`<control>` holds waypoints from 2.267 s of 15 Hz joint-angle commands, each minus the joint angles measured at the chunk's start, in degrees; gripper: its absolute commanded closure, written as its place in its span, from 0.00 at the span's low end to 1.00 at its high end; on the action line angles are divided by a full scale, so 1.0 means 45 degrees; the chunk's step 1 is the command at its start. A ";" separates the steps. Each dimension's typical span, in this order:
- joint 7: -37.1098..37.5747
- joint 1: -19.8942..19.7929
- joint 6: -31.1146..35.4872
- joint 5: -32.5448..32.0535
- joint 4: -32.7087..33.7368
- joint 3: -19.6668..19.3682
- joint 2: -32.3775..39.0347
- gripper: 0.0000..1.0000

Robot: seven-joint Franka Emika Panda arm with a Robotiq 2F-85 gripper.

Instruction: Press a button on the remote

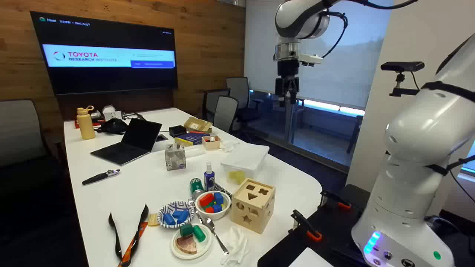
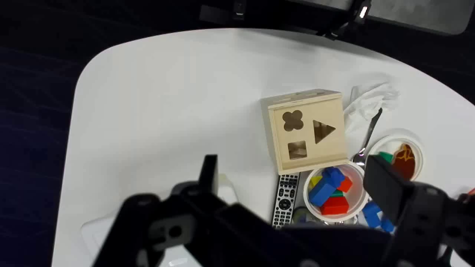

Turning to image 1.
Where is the black and silver marker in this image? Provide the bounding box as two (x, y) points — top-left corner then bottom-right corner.
(81, 168), (122, 187)

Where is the yellow cardboard box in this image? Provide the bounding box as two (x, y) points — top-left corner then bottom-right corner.
(183, 116), (214, 135)

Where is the wooden shape sorter box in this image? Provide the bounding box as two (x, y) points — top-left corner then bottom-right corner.
(229, 178), (277, 236)

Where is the green can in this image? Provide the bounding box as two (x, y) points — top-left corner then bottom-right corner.
(189, 177), (205, 199)

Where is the grey patterned tissue box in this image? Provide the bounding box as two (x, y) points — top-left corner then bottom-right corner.
(164, 144), (189, 172)

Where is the blue patterned bowl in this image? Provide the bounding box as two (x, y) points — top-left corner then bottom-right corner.
(158, 200), (197, 230)

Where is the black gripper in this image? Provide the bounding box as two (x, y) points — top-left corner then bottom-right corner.
(275, 58), (302, 107)

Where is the white plate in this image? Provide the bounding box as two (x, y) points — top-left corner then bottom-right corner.
(170, 224), (216, 263)

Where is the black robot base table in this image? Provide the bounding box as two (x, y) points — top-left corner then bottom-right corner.
(257, 184), (475, 267)

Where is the blue book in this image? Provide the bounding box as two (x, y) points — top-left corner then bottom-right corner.
(177, 132), (213, 147)

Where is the wall-mounted TV screen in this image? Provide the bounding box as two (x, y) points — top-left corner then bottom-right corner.
(30, 10), (180, 96)

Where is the blue hand sanitizer bottle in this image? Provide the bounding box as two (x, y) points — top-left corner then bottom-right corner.
(204, 162), (217, 191)

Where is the black bag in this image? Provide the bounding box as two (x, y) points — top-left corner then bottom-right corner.
(96, 117), (131, 135)

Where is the black clamp with orange handle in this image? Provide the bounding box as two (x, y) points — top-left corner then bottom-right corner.
(290, 208), (326, 243)
(320, 188), (354, 212)

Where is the small wooden box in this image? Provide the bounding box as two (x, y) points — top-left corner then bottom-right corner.
(201, 135), (223, 151)

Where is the white bowl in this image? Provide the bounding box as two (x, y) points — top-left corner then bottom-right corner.
(194, 188), (234, 221)

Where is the white plastic bin lid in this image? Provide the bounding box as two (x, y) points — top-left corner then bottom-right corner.
(220, 141), (272, 174)

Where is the black box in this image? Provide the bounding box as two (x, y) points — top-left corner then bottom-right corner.
(168, 125), (188, 139)

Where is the brown toy food slice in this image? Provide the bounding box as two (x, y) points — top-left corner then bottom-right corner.
(176, 234), (199, 257)

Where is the large grey office chair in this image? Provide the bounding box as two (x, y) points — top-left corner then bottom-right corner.
(0, 99), (51, 172)

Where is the black laptop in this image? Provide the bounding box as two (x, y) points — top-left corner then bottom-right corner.
(90, 117), (164, 166)

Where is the yellow water bottle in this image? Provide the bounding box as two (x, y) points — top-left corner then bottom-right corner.
(75, 104), (97, 141)

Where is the green toy cylinder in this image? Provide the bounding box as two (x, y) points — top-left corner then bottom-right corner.
(192, 225), (208, 243)
(179, 223), (195, 239)

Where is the black camera on stand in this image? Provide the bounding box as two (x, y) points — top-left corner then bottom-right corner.
(381, 59), (427, 98)

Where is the white cloth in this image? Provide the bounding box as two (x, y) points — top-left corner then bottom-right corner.
(220, 227), (251, 267)

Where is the yellow sponge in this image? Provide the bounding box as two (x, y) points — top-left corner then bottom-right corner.
(228, 169), (248, 185)

